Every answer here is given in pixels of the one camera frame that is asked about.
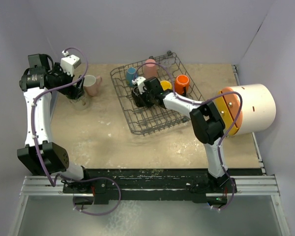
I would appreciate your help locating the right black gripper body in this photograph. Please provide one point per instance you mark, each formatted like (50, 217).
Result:
(150, 97)

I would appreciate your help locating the black mug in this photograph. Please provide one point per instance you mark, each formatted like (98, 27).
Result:
(138, 101)

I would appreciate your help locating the white cat mug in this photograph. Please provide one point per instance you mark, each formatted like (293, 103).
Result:
(80, 103)

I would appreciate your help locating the pink mug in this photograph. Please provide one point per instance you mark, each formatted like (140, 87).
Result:
(92, 84)

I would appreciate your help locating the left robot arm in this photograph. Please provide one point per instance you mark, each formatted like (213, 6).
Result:
(40, 154)

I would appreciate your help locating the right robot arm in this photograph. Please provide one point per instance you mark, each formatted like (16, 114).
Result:
(207, 123)

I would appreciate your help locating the yellow mug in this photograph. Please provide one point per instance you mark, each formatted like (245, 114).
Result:
(166, 85)

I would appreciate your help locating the pink tumbler cup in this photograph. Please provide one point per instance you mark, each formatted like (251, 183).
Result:
(150, 69)

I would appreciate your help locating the orange mug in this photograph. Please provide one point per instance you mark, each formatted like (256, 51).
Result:
(182, 83)

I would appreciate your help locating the blue mug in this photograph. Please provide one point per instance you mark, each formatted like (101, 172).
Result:
(130, 76)

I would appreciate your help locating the clear glass cup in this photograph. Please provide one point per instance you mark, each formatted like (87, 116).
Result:
(167, 62)

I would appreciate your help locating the white cylinder container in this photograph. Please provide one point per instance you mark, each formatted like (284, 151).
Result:
(258, 110)

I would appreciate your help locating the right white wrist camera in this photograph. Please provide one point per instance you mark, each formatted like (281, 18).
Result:
(139, 82)

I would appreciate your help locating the grey wire dish rack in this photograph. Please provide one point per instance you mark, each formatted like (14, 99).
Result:
(144, 120)

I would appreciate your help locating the aluminium frame rail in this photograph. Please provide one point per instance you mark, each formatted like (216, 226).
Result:
(253, 185)

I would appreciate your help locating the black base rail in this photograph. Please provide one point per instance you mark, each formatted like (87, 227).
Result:
(194, 185)

